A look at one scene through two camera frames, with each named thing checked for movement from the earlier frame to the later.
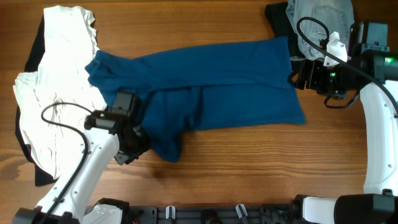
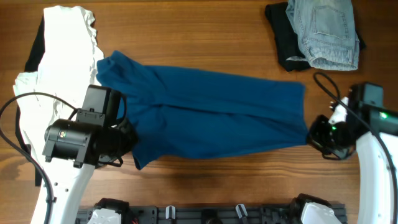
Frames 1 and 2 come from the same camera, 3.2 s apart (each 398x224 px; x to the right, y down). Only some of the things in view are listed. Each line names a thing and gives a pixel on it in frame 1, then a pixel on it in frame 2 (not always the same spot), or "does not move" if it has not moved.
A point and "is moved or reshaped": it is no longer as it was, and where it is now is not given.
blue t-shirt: [244, 84] is moved or reshaped
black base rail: [270, 214] does not move
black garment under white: [32, 65] does not move
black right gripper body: [333, 80] → [329, 139]
